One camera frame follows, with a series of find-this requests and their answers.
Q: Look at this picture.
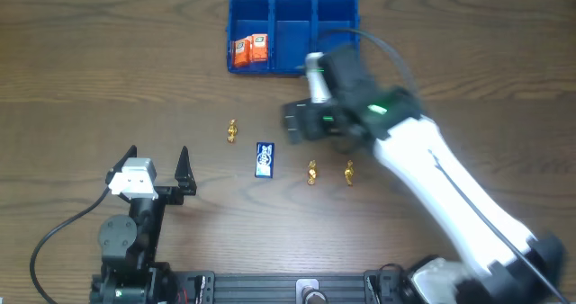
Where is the orange candy box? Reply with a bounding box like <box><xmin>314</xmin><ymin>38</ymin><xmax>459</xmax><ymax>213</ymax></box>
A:
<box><xmin>232</xmin><ymin>38</ymin><xmax>252</xmax><ymax>69</ymax></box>
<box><xmin>249</xmin><ymin>33</ymin><xmax>269</xmax><ymax>63</ymax></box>

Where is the black cable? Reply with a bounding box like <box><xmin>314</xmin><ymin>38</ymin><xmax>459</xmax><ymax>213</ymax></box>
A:
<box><xmin>330</xmin><ymin>27</ymin><xmax>422</xmax><ymax>101</ymax></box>
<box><xmin>29</xmin><ymin>185</ymin><xmax>113</xmax><ymax>304</ymax></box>

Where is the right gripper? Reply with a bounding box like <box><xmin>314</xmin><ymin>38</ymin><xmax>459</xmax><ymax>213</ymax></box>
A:
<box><xmin>282</xmin><ymin>99</ymin><xmax>343</xmax><ymax>146</ymax></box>

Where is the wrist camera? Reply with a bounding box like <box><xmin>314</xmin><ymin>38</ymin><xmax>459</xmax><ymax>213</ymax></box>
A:
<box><xmin>304</xmin><ymin>51</ymin><xmax>332</xmax><ymax>105</ymax></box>
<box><xmin>107</xmin><ymin>157</ymin><xmax>158</xmax><ymax>201</ymax></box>

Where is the blue candy pack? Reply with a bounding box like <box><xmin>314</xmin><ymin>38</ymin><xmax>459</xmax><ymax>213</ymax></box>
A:
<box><xmin>254</xmin><ymin>141</ymin><xmax>275</xmax><ymax>179</ymax></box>

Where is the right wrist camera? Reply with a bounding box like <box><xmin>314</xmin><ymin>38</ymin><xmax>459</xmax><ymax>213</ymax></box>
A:
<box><xmin>304</xmin><ymin>51</ymin><xmax>332</xmax><ymax>105</ymax></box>

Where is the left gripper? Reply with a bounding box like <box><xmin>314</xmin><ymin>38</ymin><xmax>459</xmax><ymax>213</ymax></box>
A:
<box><xmin>104</xmin><ymin>144</ymin><xmax>198</xmax><ymax>206</ymax></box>

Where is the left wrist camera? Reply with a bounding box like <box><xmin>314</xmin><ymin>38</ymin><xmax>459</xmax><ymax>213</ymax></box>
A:
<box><xmin>107</xmin><ymin>157</ymin><xmax>158</xmax><ymax>201</ymax></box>

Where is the mounting rail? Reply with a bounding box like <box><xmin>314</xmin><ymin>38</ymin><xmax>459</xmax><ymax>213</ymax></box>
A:
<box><xmin>173</xmin><ymin>270</ymin><xmax>409</xmax><ymax>304</ymax></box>

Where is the blue tray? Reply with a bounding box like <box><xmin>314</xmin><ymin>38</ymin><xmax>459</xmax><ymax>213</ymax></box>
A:
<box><xmin>226</xmin><ymin>0</ymin><xmax>361</xmax><ymax>76</ymax></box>

